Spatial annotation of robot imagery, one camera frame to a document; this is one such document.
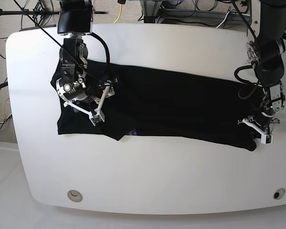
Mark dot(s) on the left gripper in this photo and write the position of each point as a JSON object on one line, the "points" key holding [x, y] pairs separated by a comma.
{"points": [[262, 121]]}

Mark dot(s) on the grey metal base frame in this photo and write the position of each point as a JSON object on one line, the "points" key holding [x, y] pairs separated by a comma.
{"points": [[218, 15]]}

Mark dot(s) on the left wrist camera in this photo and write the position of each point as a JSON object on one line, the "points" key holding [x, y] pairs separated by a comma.
{"points": [[266, 139]]}

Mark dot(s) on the table cable grommet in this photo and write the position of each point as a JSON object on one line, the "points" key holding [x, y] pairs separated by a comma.
{"points": [[74, 196], [279, 193]]}

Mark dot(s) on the black tripod stand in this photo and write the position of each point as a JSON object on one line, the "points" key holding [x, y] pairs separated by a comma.
{"points": [[12, 12]]}

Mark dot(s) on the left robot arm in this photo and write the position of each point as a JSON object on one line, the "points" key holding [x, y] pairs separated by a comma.
{"points": [[265, 46]]}

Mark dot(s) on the black T-shirt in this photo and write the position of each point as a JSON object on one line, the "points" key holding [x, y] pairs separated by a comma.
{"points": [[152, 102]]}

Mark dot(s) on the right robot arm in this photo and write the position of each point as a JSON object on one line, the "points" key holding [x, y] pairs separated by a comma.
{"points": [[74, 62]]}

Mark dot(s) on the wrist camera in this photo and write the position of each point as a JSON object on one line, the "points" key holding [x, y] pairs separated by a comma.
{"points": [[98, 118], [266, 139]]}

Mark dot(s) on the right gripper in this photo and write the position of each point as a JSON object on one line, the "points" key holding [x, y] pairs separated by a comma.
{"points": [[78, 96]]}

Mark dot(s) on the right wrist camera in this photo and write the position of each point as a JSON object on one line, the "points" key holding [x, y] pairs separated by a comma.
{"points": [[98, 118]]}

